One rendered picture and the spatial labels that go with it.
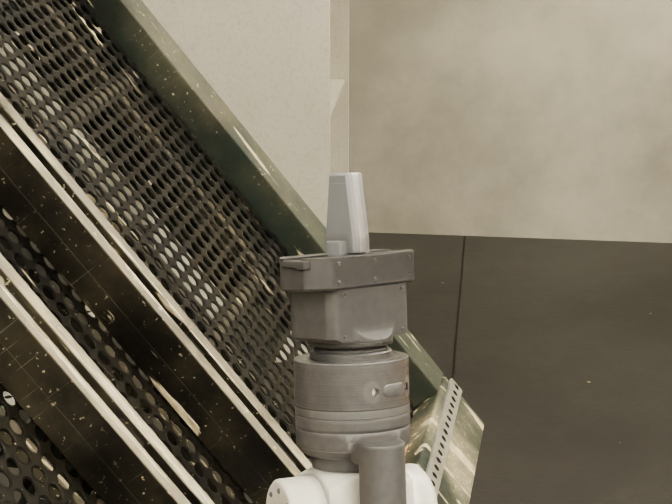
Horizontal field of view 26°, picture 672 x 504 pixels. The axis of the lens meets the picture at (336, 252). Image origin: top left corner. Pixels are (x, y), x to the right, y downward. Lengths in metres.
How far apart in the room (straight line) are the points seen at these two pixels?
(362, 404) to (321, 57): 3.51
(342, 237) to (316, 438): 0.15
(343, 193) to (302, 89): 3.49
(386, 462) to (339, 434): 0.04
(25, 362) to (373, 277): 0.60
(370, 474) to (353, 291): 0.13
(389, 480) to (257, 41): 3.57
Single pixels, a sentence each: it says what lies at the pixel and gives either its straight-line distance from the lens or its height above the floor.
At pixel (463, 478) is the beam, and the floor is 0.84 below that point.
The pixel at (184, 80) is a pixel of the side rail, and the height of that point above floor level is 1.43.
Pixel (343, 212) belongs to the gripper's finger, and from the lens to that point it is 1.09.
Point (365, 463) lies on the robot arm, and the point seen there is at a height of 1.46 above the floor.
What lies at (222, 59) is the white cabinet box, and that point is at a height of 1.02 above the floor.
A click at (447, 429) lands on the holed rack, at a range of 2.41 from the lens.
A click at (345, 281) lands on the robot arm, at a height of 1.58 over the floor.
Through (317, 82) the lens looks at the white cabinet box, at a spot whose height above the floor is 0.96.
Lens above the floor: 1.95
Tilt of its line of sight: 19 degrees down
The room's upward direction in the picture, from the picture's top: straight up
